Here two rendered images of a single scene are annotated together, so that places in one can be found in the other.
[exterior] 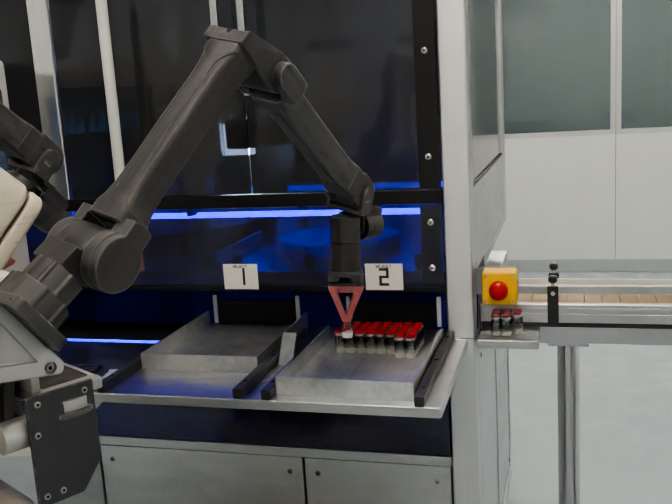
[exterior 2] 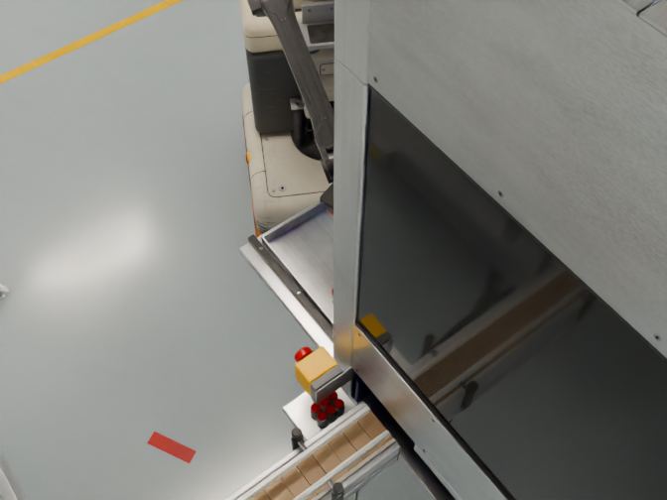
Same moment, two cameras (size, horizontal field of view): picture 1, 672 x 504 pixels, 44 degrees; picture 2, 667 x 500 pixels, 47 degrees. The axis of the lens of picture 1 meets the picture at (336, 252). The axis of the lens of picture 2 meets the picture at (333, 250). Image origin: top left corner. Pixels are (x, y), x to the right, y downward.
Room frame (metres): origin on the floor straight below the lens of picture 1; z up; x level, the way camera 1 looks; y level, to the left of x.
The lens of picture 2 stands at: (2.15, -0.86, 2.46)
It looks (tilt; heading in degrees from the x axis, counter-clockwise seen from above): 57 degrees down; 127
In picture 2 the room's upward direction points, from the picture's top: straight up
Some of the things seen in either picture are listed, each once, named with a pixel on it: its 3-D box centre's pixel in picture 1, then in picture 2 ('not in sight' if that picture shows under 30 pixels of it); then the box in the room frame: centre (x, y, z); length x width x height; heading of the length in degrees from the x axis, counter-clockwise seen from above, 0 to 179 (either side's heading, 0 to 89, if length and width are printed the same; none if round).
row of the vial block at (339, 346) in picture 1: (375, 342); not in sight; (1.67, -0.07, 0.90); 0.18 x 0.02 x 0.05; 73
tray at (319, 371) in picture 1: (365, 358); (346, 261); (1.58, -0.05, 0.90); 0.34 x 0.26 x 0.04; 163
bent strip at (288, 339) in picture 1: (279, 356); not in sight; (1.60, 0.13, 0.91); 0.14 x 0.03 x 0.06; 163
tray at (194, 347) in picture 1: (230, 338); not in sight; (1.79, 0.25, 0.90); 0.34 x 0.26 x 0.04; 164
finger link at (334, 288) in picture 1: (345, 296); not in sight; (1.56, -0.01, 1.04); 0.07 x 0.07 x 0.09; 89
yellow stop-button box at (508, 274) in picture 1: (500, 285); (319, 373); (1.74, -0.35, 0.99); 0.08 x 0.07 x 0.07; 164
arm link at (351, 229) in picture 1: (347, 228); not in sight; (1.57, -0.02, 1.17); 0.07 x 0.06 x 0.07; 146
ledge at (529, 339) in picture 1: (509, 335); (325, 416); (1.77, -0.38, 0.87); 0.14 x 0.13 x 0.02; 164
